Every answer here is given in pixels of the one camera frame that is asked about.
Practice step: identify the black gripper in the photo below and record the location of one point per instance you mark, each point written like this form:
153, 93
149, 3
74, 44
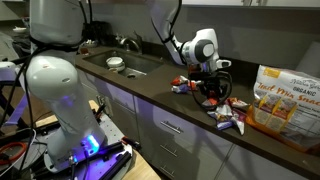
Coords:
204, 74

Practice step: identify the red snack sachet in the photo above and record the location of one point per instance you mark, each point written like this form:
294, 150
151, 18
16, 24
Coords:
210, 101
237, 102
192, 85

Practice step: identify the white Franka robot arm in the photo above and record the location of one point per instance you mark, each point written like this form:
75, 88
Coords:
60, 90

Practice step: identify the purple and white sachet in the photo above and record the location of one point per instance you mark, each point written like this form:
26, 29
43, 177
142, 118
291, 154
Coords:
224, 124
180, 89

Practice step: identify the red and white sachet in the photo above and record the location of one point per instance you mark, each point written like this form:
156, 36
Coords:
179, 80

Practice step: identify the white drawer cabinet front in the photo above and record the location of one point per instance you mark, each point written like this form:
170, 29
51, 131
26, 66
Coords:
180, 143

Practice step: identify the trail mix snack bag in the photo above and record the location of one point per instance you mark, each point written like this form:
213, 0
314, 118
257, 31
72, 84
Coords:
286, 106

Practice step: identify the steel kitchen sink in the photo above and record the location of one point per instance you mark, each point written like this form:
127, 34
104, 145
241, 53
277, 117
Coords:
128, 63

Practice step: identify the metal sink faucet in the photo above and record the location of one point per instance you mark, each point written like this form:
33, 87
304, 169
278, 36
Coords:
130, 42

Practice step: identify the white bowl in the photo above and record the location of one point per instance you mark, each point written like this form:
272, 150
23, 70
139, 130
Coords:
115, 62

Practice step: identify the white lower cabinet door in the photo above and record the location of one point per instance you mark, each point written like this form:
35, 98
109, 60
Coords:
106, 96

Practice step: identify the metal robot mounting table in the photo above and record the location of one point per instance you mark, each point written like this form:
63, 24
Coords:
100, 160

